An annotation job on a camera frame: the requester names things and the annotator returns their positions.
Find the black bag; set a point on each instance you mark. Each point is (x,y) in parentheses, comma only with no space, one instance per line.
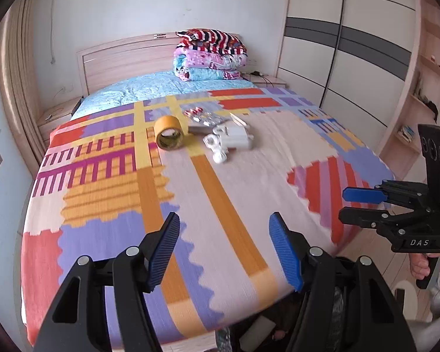
(432,110)

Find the light blue bedsheet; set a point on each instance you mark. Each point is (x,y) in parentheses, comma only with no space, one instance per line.
(150,88)

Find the yellow tape roll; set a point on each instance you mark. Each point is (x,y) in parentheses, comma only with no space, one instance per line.
(164,123)

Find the pink printed folded quilt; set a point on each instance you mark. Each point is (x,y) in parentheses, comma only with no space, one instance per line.
(205,60)

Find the white box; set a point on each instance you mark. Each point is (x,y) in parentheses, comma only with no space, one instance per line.
(238,139)

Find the striped folded blanket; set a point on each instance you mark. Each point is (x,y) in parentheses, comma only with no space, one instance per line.
(212,40)

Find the person's right hand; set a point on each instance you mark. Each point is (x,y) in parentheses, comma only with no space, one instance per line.
(420,267)

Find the stack of books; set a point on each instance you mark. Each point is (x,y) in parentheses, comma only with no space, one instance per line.
(407,134)

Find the colourful patterned blanket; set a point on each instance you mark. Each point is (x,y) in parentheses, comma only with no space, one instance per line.
(220,190)

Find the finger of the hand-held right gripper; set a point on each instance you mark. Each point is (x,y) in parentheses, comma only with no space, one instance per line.
(363,195)
(359,217)

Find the white carton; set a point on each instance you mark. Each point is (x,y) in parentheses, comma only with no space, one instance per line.
(258,333)

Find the wooden bed headboard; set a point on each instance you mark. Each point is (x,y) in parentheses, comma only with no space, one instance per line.
(124,58)

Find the white and grey wardrobe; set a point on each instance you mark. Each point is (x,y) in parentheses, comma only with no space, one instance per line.
(333,51)

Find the wooden shelf unit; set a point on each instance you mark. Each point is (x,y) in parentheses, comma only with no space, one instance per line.
(418,80)

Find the wooden stick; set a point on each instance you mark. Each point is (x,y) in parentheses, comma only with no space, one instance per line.
(239,120)

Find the beige curtain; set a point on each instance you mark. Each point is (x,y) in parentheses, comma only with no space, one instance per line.
(20,80)

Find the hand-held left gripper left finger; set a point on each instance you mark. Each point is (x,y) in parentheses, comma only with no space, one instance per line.
(164,255)

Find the wooden nightstand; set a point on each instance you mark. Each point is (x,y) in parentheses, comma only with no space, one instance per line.
(267,80)
(57,117)

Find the blue printed folded quilt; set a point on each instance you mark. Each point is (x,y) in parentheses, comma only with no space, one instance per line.
(201,74)

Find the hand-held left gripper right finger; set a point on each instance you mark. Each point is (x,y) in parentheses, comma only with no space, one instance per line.
(286,255)

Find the silver pill blister pack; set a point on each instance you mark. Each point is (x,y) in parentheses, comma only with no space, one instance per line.
(205,118)

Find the white slipper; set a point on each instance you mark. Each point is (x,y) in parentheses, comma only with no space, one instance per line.
(410,297)

